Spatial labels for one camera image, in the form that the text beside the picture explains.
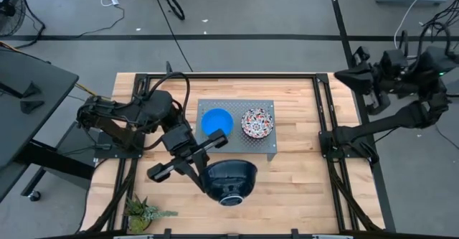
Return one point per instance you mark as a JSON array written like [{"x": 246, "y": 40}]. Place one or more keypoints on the floral patterned navy bowl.
[
  {"x": 257, "y": 123},
  {"x": 229, "y": 181}
]

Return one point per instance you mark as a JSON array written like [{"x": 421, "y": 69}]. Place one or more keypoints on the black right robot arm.
[{"x": 394, "y": 122}]

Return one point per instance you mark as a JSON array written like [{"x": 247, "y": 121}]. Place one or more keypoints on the black desk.
[{"x": 28, "y": 106}]

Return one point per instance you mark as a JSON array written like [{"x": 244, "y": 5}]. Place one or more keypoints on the grey perforated metal shelf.
[{"x": 251, "y": 145}]

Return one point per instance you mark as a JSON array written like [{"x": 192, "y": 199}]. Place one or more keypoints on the black triangular bracket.
[
  {"x": 32, "y": 107},
  {"x": 32, "y": 90}
]

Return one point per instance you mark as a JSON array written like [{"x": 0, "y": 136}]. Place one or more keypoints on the light blue plastic bowl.
[{"x": 217, "y": 120}]

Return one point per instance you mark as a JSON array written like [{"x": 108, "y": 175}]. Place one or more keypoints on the black floor fan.
[{"x": 16, "y": 16}]

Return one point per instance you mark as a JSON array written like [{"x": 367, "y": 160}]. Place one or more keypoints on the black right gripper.
[{"x": 389, "y": 74}]

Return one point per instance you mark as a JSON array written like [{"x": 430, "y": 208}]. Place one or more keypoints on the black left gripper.
[{"x": 177, "y": 142}]

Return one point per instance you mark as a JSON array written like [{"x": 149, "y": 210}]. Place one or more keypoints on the small potted succulent plant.
[{"x": 141, "y": 210}]

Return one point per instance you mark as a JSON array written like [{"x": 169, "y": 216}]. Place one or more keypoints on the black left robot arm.
[{"x": 118, "y": 111}]

